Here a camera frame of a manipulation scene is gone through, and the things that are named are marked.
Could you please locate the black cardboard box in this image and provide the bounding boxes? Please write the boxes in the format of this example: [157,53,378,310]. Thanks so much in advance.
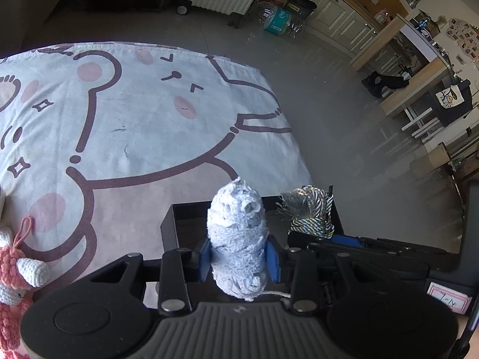
[160,194,345,266]

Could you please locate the pink crochet doll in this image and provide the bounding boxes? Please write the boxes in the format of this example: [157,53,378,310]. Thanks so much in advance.
[0,215,51,359]

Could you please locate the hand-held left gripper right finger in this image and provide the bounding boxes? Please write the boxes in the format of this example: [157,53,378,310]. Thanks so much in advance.
[265,237,397,317]

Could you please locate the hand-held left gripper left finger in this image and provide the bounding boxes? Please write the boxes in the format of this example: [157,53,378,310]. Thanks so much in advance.
[80,237,213,317]

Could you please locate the cream kitchen cabinets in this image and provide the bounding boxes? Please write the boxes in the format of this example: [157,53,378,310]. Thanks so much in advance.
[295,0,412,72]

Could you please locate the large bottle with teal label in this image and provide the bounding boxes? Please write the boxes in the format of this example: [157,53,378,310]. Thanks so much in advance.
[256,2,305,40]

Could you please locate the wall photo collage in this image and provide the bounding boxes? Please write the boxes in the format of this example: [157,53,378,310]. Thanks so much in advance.
[443,18,479,62]

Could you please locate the grey white rope bundle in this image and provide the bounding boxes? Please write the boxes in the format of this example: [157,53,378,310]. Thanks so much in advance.
[276,185,335,239]

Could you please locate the white lace roll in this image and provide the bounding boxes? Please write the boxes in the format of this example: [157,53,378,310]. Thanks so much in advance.
[207,177,292,303]

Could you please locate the black cable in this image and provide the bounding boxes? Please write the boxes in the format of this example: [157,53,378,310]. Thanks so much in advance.
[451,318,474,359]

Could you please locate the printed cartoon blanket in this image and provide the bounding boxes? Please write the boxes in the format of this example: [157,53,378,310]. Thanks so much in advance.
[0,42,313,359]

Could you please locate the light wooden table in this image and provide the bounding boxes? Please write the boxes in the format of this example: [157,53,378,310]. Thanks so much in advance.
[352,13,479,118]

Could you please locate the black printed cloth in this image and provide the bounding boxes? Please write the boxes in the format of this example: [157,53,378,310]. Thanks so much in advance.
[434,80,474,128]

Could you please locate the black trash bin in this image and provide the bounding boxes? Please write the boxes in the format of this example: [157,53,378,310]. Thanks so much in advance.
[286,0,318,19]

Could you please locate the beige box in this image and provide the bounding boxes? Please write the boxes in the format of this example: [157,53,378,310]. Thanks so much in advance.
[410,142,455,180]

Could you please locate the beige curtain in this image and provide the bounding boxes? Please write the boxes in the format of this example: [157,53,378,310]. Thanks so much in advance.
[0,0,75,51]

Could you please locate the white metal rack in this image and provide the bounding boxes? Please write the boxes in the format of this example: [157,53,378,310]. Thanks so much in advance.
[402,105,440,141]

